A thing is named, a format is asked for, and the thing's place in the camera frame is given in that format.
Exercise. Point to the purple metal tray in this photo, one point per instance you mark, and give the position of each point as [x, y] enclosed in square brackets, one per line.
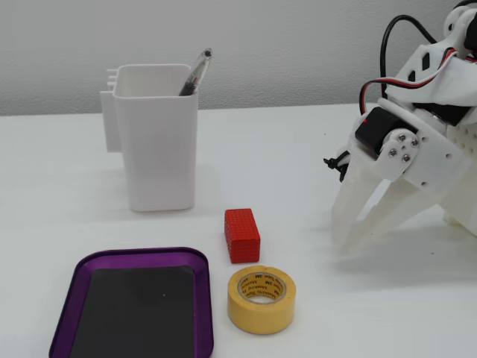
[72, 298]

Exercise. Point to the yellow masking tape roll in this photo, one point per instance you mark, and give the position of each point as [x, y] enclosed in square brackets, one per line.
[261, 317]

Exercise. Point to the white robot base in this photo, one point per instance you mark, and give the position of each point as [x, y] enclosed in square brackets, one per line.
[464, 179]

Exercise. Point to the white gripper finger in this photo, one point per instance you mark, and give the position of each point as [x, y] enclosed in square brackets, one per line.
[402, 203]
[354, 201]

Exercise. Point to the clear black ballpoint pen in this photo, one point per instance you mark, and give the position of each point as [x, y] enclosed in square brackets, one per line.
[195, 72]

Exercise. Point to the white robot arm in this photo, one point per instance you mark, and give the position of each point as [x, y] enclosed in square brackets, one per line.
[439, 67]

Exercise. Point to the red textured rectangular block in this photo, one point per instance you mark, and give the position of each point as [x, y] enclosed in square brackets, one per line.
[242, 235]

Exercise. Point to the white plastic pen holder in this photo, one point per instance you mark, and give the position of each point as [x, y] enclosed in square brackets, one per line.
[160, 149]

